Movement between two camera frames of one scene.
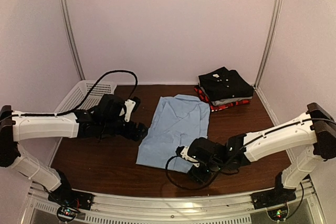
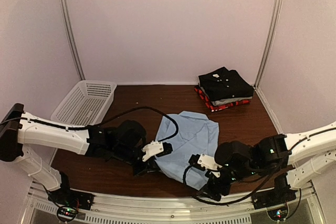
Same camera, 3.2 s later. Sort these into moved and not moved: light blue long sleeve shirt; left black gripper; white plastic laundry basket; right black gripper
Moved: left black gripper; right black gripper; light blue long sleeve shirt
Not moved: white plastic laundry basket
